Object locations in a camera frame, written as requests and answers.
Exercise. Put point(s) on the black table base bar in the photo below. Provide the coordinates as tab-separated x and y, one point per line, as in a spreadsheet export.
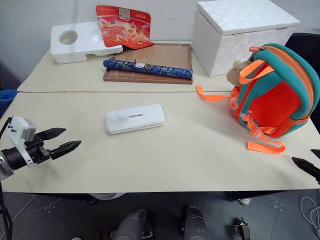
262	195
75	197

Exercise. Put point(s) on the white shoe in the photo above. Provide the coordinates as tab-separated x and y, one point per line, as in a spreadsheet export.
245	200

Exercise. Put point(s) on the blue plastic bin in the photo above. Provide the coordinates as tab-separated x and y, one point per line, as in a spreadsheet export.
6	100

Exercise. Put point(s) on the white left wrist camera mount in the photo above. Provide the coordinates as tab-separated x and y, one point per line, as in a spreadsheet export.
18	130

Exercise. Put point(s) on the black chair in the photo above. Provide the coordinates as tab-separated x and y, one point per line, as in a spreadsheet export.
303	43

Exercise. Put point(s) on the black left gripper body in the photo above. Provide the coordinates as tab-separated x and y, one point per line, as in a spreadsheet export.
37	151

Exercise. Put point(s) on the orange and teal backpack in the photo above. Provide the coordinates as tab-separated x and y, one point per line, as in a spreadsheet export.
272	100

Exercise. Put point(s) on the white rectangular case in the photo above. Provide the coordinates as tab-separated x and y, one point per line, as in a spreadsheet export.
135	119

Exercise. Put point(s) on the blue patterned scroll roll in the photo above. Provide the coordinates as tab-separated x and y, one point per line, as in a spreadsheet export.
155	68

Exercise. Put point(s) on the small black floor device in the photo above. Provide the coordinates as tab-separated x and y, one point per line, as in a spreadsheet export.
242	228

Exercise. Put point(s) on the white woven storage box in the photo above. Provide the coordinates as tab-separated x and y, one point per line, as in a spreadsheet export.
237	42

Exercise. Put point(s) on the dark grey rounded shape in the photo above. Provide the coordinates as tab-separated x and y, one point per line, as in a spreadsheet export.
196	222
132	225

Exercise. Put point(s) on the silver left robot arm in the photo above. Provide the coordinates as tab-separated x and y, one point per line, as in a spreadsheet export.
7	160

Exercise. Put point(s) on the red printed advertising fan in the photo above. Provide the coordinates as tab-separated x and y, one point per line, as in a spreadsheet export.
125	27

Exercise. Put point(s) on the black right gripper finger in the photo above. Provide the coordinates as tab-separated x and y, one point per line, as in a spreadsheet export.
317	152
308	168

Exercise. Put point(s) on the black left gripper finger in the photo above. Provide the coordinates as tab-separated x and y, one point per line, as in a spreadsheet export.
66	149
52	132

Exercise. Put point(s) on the brown wooden picture frame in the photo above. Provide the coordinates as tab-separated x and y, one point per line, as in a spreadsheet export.
162	56

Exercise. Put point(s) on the white foam packaging block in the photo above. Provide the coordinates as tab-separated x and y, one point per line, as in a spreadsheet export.
75	51

